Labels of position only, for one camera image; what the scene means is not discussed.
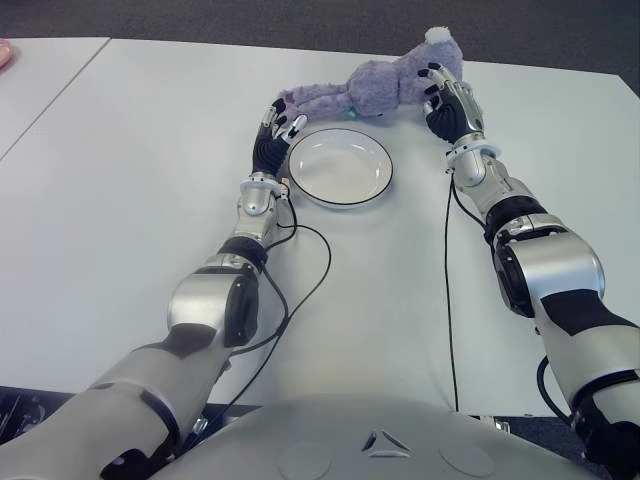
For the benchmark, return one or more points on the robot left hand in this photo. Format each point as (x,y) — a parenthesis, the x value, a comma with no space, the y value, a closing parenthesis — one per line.
(267,150)

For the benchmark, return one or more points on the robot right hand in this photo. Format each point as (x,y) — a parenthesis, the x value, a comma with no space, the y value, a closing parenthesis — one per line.
(450,117)

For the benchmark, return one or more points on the purple plush doll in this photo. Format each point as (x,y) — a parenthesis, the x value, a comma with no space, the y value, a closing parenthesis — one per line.
(375,87)

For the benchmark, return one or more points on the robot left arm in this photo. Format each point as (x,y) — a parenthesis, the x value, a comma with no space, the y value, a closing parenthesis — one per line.
(205,300)

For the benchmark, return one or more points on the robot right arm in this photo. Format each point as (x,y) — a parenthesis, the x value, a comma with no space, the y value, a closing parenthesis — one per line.
(560,265)

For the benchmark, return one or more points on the white plate with black rim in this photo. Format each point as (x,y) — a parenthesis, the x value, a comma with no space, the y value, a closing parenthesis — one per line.
(340,167)

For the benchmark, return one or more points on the pink object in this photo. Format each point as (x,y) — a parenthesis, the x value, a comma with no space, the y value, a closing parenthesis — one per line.
(5,55)

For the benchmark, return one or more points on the grey robot torso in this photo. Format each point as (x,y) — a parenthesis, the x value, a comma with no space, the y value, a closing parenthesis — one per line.
(375,445)

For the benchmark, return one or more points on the metal table frame bracket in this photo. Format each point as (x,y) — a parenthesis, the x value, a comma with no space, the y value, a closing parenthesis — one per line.
(501,425)
(200,425)

